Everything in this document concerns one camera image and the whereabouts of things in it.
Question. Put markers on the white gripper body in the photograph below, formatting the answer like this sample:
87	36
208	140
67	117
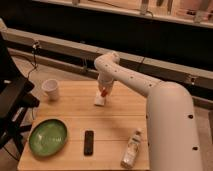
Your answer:
104	83

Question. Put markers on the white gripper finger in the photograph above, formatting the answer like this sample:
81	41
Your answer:
109	89
99	88

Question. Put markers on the red orange pepper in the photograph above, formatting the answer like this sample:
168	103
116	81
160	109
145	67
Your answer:
104	93

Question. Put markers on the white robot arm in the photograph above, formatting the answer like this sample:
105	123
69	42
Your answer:
172	134

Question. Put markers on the white sponge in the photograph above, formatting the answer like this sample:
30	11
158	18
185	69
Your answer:
99	100

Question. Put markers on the black remote control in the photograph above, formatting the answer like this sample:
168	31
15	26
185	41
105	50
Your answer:
88	142

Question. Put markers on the white paper cup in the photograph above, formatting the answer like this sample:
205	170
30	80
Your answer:
51	88

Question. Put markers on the green bowl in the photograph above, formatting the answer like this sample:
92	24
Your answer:
48	138

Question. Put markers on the clear plastic bottle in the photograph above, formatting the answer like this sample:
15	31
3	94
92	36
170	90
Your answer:
132	149

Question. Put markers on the black office chair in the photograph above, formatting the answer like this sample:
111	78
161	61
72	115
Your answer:
15	99

